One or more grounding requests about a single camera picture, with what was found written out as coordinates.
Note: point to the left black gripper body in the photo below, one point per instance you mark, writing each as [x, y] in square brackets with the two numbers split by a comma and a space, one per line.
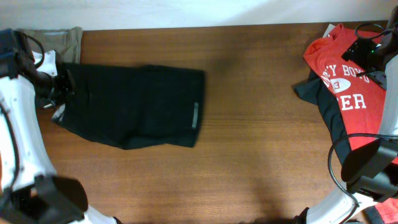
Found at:
[55, 91]

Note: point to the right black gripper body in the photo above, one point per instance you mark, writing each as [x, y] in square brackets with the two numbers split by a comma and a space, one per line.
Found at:
[364, 55]

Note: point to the black shorts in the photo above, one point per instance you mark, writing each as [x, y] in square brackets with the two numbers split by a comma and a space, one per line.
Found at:
[134, 107]

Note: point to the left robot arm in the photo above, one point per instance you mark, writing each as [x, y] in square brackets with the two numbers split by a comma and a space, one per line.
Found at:
[31, 189]

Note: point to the white paper tag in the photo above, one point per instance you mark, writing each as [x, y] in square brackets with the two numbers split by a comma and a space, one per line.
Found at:
[328, 30]

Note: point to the red printed t-shirt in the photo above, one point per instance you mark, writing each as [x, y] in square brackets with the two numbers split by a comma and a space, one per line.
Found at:
[351, 93]

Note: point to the folded khaki shorts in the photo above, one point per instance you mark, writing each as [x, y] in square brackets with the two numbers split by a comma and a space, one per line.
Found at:
[66, 42]

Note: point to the black garment under t-shirt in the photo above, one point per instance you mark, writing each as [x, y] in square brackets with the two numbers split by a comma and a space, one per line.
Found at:
[315, 92]

